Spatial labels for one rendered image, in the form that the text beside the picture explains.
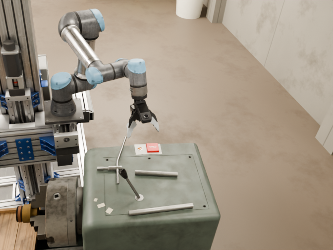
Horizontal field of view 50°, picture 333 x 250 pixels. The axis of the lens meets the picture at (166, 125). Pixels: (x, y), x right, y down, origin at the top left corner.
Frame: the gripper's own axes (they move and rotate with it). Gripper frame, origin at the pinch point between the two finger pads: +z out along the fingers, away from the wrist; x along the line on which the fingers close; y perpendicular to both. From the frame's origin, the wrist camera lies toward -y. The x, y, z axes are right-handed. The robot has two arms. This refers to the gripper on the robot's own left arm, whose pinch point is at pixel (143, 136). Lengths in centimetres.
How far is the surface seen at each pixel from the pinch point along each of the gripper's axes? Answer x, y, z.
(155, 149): -7.8, 8.7, 13.5
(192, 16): -245, 473, 35
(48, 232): 49, -12, 29
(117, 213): 20.6, -22.7, 21.0
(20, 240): 64, 10, 48
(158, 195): 0.9, -18.3, 21.1
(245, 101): -201, 220, 102
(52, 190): 44.4, -1.6, 15.8
